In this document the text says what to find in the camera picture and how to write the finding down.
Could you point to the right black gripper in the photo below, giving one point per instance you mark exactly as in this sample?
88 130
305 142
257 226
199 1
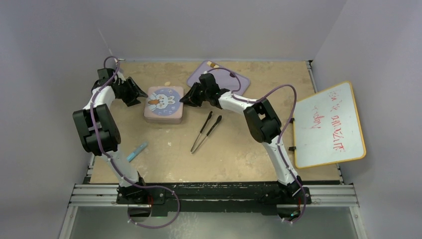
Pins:
190 98

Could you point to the blue small marker cap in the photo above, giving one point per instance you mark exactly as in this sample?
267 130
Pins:
137 151

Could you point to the purple plastic tray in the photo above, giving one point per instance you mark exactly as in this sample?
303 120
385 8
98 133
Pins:
222 77

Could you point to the yellow framed whiteboard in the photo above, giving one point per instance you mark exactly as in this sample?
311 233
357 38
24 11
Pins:
327 128

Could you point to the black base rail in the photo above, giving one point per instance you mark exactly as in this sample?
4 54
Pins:
216 197

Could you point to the black metal tongs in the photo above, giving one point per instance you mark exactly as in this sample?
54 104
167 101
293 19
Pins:
199 141

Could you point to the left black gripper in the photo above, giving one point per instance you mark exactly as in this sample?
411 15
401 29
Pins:
133 90

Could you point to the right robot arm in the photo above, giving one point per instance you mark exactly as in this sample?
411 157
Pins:
263 123

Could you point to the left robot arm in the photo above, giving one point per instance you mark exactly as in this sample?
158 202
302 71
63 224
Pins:
99 133

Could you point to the silver metal box lid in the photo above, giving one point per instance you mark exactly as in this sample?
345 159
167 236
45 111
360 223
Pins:
164 100

